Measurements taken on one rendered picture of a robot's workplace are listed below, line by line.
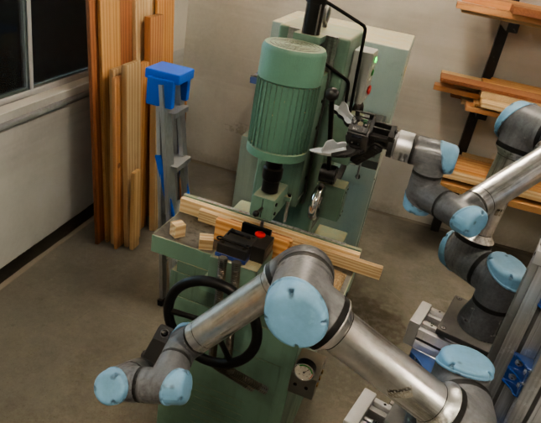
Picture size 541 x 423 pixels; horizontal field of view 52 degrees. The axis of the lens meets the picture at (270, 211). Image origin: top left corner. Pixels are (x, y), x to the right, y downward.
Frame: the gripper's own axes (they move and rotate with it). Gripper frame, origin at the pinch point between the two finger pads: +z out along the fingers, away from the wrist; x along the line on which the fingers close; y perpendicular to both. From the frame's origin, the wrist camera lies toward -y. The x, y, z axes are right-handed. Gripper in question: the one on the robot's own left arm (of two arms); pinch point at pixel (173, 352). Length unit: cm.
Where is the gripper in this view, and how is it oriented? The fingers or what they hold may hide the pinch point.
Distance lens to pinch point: 156.8
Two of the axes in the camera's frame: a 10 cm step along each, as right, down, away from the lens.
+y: -3.1, 9.5, -0.2
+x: 9.3, 3.0, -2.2
